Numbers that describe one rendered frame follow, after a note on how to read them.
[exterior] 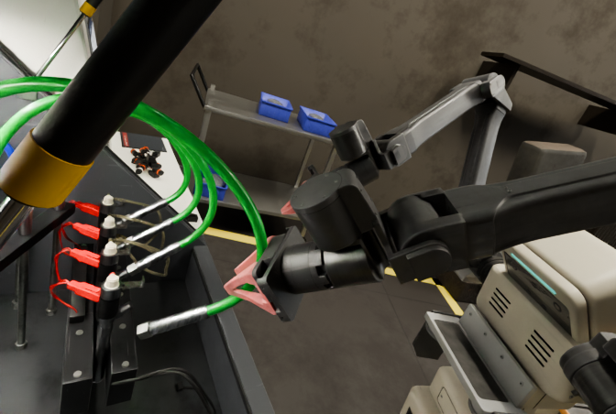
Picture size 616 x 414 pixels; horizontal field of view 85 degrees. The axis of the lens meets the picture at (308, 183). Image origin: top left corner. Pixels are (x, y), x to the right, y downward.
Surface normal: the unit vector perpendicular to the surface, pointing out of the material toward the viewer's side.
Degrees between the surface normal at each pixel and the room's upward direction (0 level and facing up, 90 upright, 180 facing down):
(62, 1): 90
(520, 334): 98
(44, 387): 0
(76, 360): 0
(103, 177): 90
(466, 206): 35
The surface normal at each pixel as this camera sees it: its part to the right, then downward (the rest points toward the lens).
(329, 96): 0.11, 0.40
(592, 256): -0.40, -0.82
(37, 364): 0.32, -0.88
